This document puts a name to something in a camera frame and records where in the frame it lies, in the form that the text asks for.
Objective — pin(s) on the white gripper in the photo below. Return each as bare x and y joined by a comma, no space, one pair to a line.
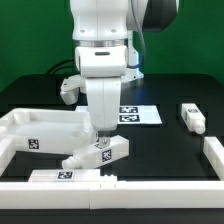
103,97

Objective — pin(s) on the white marker base plate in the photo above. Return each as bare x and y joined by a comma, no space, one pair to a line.
125,114

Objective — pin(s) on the white L-shaped fence wall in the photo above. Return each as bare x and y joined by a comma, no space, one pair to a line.
109,193

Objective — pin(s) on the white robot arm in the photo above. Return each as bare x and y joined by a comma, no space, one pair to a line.
101,28

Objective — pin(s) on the white desk tabletop tray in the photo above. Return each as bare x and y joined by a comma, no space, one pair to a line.
46,131

